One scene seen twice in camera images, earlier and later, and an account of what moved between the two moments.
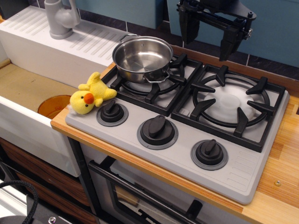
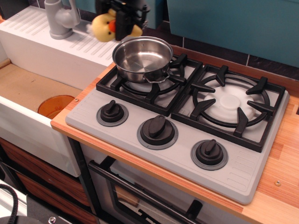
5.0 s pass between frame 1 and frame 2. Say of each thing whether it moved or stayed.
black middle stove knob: stayed
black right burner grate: stayed
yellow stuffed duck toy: moved
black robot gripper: moved
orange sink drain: stayed
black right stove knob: stayed
